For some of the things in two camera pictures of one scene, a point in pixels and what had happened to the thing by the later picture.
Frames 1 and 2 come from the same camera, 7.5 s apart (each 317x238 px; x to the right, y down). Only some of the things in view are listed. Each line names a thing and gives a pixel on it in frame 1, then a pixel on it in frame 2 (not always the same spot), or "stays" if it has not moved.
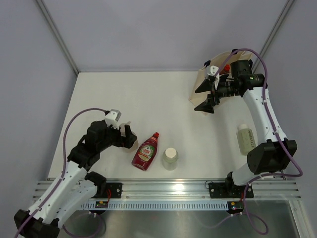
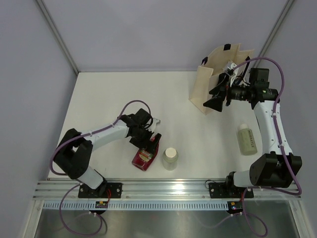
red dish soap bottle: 144,154 stays
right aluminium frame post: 285,11 stays
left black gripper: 128,141 → 145,144
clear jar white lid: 170,159 stays
